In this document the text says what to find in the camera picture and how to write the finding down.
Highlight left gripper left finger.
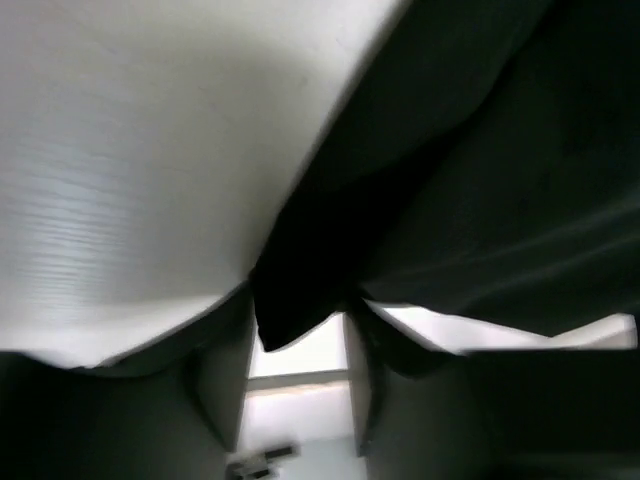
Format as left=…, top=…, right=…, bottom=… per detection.
left=1, top=286, right=253, bottom=479

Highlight black shorts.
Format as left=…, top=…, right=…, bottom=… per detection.
left=250, top=1, right=639, bottom=351

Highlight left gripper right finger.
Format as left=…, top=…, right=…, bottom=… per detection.
left=344, top=299, right=639, bottom=480

